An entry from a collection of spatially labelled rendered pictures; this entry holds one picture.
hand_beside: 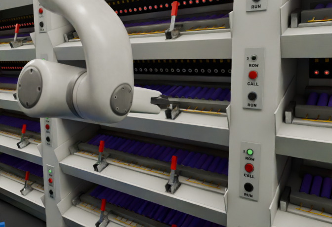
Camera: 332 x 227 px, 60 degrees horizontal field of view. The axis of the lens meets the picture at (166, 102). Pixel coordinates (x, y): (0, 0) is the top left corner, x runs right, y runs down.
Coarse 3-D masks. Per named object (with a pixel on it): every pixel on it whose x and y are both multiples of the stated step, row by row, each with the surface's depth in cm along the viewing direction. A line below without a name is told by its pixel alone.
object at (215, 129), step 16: (192, 80) 85; (208, 80) 82; (224, 80) 79; (160, 112) 76; (128, 128) 80; (144, 128) 77; (160, 128) 73; (176, 128) 70; (192, 128) 67; (208, 128) 65; (224, 128) 63; (224, 144) 64
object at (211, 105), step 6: (168, 102) 76; (174, 102) 75; (180, 102) 74; (186, 102) 73; (192, 102) 72; (198, 102) 71; (204, 102) 71; (210, 102) 70; (216, 102) 69; (222, 102) 69; (228, 102) 68; (180, 108) 75; (186, 108) 74; (192, 108) 73; (198, 108) 72; (204, 108) 70; (210, 108) 70; (216, 108) 69; (222, 108) 68
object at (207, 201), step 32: (64, 160) 98; (96, 160) 94; (128, 160) 89; (160, 160) 83; (192, 160) 81; (224, 160) 78; (128, 192) 83; (160, 192) 75; (192, 192) 72; (224, 192) 69; (224, 224) 67
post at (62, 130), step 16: (48, 16) 92; (48, 48) 94; (80, 64) 102; (64, 128) 99; (80, 128) 105; (96, 128) 111; (48, 160) 101; (64, 176) 100; (64, 192) 101; (48, 208) 105; (48, 224) 106; (64, 224) 102
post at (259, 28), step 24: (240, 0) 58; (240, 24) 58; (264, 24) 55; (240, 48) 59; (240, 72) 59; (264, 72) 56; (288, 72) 63; (240, 96) 60; (264, 96) 57; (240, 120) 60; (264, 120) 57; (240, 144) 61; (264, 144) 58; (264, 168) 59; (264, 192) 59; (240, 216) 63; (264, 216) 60
